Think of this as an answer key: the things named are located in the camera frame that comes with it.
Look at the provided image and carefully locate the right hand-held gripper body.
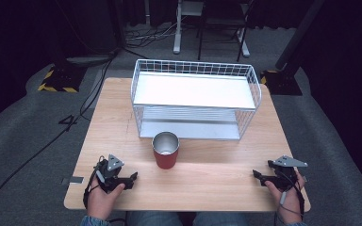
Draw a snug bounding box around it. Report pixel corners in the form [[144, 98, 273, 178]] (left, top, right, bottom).
[[267, 155, 308, 192]]

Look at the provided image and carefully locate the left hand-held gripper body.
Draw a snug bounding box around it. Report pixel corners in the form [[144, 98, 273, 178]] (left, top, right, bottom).
[[94, 153, 126, 194]]

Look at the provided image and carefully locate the red cup with metal inside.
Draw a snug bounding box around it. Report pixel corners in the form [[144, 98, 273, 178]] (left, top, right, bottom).
[[151, 131, 181, 170]]

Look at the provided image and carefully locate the white wire two-tier rack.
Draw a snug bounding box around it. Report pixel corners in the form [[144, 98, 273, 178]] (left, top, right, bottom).
[[130, 58, 262, 141]]

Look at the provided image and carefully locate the person's left hand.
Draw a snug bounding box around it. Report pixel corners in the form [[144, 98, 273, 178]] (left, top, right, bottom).
[[86, 183, 126, 221]]

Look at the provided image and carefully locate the person's right hand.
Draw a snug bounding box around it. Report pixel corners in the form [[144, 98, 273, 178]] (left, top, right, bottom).
[[265, 170, 306, 225]]

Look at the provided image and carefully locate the grey tape strip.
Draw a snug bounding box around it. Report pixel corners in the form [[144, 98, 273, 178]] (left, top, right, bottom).
[[61, 176, 85, 186]]

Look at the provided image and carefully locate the person's left leg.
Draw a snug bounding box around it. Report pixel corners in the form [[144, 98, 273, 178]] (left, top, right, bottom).
[[124, 210, 184, 226]]

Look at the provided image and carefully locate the person's leg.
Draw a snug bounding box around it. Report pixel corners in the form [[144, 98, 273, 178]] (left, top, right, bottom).
[[124, 210, 184, 226], [193, 211, 250, 226]]

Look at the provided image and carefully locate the person's right leg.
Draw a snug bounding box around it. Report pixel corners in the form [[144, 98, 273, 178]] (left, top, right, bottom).
[[193, 211, 250, 226]]

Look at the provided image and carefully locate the black stand base striped edge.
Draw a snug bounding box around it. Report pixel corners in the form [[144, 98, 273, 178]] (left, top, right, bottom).
[[259, 69, 304, 96], [37, 63, 88, 94]]

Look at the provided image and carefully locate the black slanted stand pole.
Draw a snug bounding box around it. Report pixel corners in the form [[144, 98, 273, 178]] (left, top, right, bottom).
[[274, 0, 325, 72]]

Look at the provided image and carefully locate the black metal chair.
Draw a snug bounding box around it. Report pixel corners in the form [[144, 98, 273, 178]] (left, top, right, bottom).
[[196, 0, 255, 63]]

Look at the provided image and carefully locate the right hand-held gripper cable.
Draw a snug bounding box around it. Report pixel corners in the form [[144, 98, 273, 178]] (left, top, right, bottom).
[[274, 171, 305, 226]]

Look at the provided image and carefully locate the left hand-held gripper black cable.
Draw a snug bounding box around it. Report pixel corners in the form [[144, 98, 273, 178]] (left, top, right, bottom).
[[82, 155, 106, 210]]

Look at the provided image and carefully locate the long black floor cable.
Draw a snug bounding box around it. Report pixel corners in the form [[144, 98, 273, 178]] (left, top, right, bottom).
[[0, 57, 114, 218]]

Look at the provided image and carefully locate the white desk frame leg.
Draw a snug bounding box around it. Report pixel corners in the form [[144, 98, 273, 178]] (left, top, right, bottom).
[[236, 27, 251, 58], [173, 0, 190, 55]]

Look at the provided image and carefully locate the bundle of floor cables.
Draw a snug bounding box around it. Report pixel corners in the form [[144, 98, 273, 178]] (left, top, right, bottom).
[[124, 22, 177, 43]]

